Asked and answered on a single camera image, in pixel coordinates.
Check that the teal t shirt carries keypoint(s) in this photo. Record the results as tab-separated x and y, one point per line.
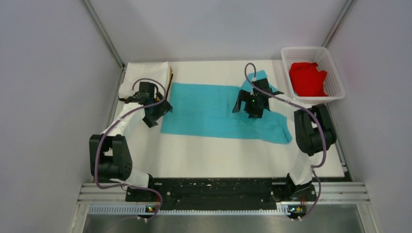
206	110

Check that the white slotted cable duct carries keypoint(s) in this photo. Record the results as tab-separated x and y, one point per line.
149	210

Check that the white plastic basket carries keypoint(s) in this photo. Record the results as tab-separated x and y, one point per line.
332	85

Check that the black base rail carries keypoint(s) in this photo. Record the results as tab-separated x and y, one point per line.
222	194

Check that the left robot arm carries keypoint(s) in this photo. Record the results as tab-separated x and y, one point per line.
110	156

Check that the red t shirt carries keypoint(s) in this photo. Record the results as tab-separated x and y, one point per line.
307	80

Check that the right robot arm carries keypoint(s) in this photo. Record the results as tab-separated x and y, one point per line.
314	131

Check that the folded white t shirt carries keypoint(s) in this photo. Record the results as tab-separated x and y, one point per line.
159	71

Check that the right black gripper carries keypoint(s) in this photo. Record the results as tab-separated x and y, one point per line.
243	96

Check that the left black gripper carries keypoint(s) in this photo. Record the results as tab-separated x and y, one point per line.
163	107

